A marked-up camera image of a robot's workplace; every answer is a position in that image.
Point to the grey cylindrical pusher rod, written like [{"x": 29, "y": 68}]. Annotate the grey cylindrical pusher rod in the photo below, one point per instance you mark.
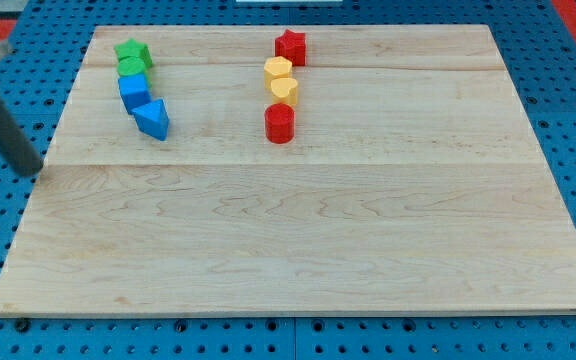
[{"x": 16, "y": 148}]

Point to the blue triangle block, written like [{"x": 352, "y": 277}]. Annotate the blue triangle block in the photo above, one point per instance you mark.
[{"x": 152, "y": 119}]

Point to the light wooden board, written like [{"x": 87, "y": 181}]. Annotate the light wooden board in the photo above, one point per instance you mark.
[{"x": 414, "y": 185}]

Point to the yellow heart block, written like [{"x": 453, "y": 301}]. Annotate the yellow heart block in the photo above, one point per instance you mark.
[{"x": 285, "y": 91}]

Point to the red star block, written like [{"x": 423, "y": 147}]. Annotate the red star block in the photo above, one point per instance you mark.
[{"x": 292, "y": 46}]

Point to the yellow pentagon block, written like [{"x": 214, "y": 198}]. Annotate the yellow pentagon block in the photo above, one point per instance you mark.
[{"x": 275, "y": 68}]

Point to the red cylinder block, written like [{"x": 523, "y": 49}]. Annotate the red cylinder block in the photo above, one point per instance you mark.
[{"x": 279, "y": 121}]

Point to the blue cube block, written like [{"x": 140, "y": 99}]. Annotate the blue cube block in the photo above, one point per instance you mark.
[{"x": 134, "y": 91}]

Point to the green star block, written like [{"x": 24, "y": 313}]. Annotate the green star block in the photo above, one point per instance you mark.
[{"x": 134, "y": 49}]

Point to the green cylinder block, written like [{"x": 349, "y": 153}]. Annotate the green cylinder block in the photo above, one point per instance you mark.
[{"x": 132, "y": 66}]

